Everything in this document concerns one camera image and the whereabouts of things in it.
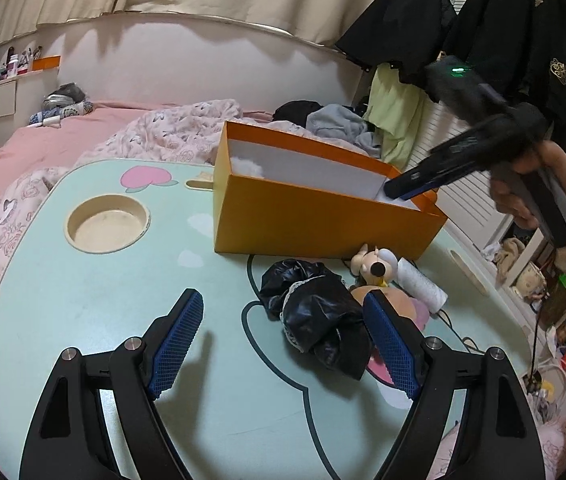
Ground grey clothes pile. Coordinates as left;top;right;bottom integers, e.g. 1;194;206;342
306;104;382;158

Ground pink bed sheet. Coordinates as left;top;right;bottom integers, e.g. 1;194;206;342
0;100;274;241

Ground black clothing on bed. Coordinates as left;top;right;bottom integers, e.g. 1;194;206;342
272;100;323;127

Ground white fluffy pouch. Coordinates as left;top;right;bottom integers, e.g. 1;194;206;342
231;156;264;179

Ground white drawer cabinet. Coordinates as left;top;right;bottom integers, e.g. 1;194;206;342
0;67;59;148

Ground white tissue roll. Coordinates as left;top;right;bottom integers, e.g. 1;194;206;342
396;258;449;315

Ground pink floral quilt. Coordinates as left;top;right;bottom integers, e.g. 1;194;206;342
0;97;364;411

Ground yellow-green hanging garment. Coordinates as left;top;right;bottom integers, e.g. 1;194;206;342
364;64;434;170

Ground striped folded clothes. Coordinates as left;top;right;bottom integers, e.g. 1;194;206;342
28;82;94;127

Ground black satin frilly cloth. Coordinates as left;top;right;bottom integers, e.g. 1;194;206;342
258;259;373;380

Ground person right hand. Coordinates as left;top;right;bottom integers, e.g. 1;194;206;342
490;141;566;230

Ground tan plush bear toy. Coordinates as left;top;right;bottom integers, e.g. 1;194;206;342
350;285;417;324

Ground mint cartoon lap table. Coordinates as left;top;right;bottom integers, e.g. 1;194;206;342
0;158;535;480

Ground black hanging jacket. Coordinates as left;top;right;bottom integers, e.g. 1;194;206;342
442;0;566;153
335;0;456;102

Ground big-head doll keychain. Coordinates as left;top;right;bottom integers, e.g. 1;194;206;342
350;244;398;287

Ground orange cardboard box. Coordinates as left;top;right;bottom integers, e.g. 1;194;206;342
213;122;448;260

